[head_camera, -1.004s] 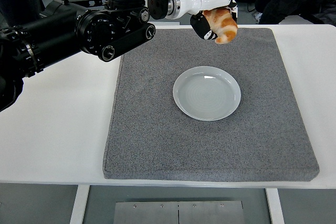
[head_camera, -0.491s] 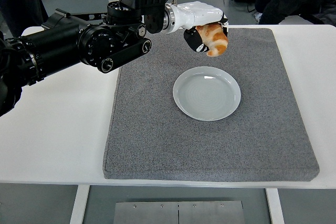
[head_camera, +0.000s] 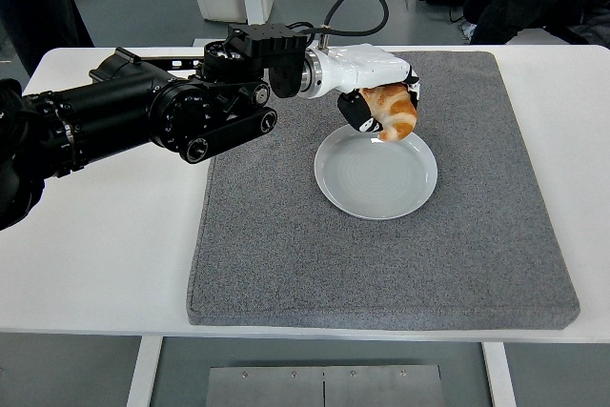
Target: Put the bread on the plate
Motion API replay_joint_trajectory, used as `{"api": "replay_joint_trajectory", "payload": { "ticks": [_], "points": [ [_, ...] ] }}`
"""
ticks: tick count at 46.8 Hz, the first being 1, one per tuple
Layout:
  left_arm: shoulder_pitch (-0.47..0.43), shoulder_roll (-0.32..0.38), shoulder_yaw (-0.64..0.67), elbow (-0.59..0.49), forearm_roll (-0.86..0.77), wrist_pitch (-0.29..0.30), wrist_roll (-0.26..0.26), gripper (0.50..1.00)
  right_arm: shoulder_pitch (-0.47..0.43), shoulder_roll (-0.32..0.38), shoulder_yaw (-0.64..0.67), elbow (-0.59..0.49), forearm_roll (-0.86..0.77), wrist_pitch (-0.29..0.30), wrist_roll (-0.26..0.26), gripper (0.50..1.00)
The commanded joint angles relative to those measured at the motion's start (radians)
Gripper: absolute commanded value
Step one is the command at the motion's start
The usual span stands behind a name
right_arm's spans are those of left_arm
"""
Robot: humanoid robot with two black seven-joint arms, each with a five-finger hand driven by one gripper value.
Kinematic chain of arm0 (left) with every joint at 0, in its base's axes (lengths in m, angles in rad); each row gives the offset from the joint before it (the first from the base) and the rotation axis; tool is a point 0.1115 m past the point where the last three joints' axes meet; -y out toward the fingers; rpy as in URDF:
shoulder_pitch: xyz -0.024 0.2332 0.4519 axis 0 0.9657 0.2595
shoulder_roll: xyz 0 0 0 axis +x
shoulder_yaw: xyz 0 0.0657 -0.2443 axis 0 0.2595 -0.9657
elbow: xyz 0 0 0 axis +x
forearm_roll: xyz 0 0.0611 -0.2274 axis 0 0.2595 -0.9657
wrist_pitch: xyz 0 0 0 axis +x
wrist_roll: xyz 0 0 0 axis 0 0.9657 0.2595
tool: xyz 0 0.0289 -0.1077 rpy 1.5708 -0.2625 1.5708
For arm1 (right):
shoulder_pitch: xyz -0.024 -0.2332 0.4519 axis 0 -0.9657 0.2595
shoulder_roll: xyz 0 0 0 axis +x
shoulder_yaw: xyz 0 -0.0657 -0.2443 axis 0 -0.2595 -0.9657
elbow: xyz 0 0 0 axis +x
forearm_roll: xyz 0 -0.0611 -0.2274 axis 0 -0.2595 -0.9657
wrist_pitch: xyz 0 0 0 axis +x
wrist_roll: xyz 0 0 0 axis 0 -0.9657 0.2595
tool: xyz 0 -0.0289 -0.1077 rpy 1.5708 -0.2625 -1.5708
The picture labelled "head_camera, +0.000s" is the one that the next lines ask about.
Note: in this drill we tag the golden brown croissant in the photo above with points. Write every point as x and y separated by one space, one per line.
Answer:
398 116

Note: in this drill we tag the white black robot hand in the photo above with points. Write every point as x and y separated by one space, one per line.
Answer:
362 68

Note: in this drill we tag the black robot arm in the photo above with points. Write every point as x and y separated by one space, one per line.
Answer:
119 107

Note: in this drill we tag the grey metal plate with screws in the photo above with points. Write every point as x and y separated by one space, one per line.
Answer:
267 388

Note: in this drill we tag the grey fabric mat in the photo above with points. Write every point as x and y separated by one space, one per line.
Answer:
381 259

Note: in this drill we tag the white table leg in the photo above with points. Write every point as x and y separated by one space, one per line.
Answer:
143 373
500 378

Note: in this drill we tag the pale grey round plate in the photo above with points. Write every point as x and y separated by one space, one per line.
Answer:
376 178

